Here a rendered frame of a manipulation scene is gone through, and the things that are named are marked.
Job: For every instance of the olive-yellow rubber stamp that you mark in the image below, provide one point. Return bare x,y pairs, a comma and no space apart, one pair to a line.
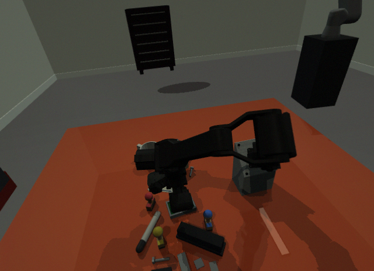
158,232

